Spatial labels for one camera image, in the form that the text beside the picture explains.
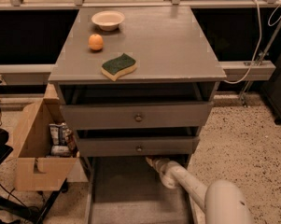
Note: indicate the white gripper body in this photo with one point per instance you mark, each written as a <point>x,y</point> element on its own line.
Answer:
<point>158,165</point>

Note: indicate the snack packages in box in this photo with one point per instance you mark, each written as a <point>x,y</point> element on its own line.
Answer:
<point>63,143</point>

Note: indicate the green yellow sponge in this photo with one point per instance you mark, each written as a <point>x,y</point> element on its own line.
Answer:
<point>118,67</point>

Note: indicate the dark cabinet at right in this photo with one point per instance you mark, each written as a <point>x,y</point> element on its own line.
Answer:
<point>272,91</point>

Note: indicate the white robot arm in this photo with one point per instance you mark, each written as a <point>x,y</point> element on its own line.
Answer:
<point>222,202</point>

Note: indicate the grey open bottom drawer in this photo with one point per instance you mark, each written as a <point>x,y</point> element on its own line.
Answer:
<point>126,190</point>

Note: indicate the brown cardboard box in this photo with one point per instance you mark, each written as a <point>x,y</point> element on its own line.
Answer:
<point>36,169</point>

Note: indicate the white bowl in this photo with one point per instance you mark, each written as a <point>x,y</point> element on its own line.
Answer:
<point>108,20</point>

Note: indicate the black chair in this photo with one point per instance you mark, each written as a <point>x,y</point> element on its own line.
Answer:
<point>35,216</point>

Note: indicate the grey middle drawer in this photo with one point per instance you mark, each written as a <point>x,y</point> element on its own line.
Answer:
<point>106,147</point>

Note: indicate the orange fruit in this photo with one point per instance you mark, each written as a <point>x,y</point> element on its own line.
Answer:
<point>96,42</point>

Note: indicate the grey top drawer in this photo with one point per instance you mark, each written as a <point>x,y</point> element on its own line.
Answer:
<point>136,116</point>

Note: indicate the grey wooden drawer cabinet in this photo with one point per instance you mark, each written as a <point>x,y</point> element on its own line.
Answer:
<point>174,64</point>

